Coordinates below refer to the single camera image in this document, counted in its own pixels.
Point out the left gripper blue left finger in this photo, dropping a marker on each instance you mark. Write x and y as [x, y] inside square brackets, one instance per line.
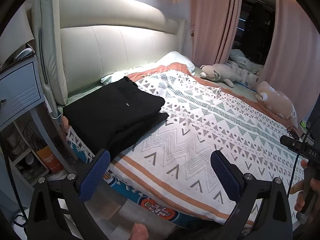
[54, 200]

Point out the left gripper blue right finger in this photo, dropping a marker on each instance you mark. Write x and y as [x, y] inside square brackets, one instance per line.
[273, 220]

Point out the black long sleeve shirt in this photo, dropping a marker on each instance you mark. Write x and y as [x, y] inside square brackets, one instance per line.
[117, 101]

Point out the white box with items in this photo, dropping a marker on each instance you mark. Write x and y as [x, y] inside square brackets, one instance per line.
[304, 127]

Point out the peach fleece pillow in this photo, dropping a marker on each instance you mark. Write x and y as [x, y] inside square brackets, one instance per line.
[276, 102]

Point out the folded black garment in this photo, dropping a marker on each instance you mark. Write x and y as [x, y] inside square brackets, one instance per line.
[88, 139]

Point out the pink curtain right panel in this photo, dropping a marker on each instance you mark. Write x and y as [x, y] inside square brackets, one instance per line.
[292, 64]

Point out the pink curtain panel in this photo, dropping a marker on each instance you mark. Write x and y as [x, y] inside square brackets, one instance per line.
[214, 24]
[292, 64]

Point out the patterned white orange duvet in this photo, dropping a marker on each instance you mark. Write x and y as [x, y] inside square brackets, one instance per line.
[168, 170]

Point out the blue bedside drawer cabinet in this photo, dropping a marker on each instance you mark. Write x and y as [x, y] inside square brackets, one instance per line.
[32, 152]

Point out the crumpled light green bedding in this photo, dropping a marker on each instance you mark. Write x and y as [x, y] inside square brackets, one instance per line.
[246, 69]

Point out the beige plush animal toy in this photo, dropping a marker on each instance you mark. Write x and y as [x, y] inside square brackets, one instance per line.
[220, 73]

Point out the cream padded headboard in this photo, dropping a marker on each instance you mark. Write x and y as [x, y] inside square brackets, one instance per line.
[78, 42]

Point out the white bed pillow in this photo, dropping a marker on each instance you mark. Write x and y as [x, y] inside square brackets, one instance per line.
[171, 57]

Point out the pink curtain left panel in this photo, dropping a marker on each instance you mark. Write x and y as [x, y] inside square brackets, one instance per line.
[214, 24]

